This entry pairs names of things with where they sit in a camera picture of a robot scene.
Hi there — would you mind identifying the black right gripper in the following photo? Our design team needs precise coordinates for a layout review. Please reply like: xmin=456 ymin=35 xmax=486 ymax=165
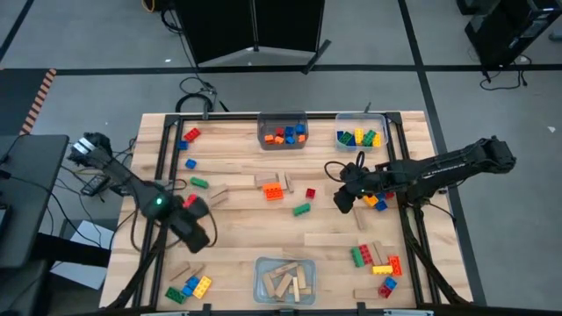
xmin=333 ymin=162 xmax=385 ymax=215

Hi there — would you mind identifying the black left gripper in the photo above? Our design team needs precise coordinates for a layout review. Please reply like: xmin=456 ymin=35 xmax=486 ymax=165
xmin=165 ymin=196 xmax=211 ymax=255

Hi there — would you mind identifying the pale blue translucent bin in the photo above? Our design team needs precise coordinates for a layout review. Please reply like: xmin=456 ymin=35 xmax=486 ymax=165
xmin=252 ymin=256 xmax=317 ymax=306

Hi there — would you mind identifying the clear plastic bin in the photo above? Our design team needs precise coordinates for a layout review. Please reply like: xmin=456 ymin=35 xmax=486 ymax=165
xmin=335 ymin=112 xmax=390 ymax=153

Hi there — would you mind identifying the dark grey translucent bin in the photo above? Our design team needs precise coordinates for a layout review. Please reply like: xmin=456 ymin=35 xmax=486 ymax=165
xmin=256 ymin=111 xmax=310 ymax=152

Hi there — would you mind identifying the black power adapter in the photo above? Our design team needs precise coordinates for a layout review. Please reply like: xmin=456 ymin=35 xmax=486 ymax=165
xmin=81 ymin=175 xmax=111 ymax=197

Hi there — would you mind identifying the white floor sheet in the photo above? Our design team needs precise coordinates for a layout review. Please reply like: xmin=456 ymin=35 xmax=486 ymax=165
xmin=49 ymin=219 xmax=116 ymax=291

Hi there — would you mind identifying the black side desk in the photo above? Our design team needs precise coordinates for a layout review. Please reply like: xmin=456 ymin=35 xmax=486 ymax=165
xmin=0 ymin=134 xmax=70 ymax=269

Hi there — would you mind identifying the black mat striped edge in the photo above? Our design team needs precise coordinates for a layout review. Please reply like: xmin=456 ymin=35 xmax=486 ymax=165
xmin=0 ymin=68 xmax=58 ymax=136

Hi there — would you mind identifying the black equipment rack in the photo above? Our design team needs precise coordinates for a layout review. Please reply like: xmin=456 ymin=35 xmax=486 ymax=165
xmin=456 ymin=0 xmax=562 ymax=69

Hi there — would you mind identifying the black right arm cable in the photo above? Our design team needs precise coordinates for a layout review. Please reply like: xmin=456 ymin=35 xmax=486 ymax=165
xmin=323 ymin=150 xmax=366 ymax=183

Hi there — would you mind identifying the black aluminium table frame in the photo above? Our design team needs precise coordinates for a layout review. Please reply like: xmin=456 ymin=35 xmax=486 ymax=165
xmin=104 ymin=111 xmax=478 ymax=316

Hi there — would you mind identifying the black coiled floor cable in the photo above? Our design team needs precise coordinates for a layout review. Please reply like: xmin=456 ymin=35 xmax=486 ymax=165
xmin=174 ymin=76 xmax=219 ymax=114

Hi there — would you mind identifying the black rack power cable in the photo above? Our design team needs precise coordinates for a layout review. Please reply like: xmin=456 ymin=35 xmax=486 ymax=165
xmin=478 ymin=54 xmax=533 ymax=92

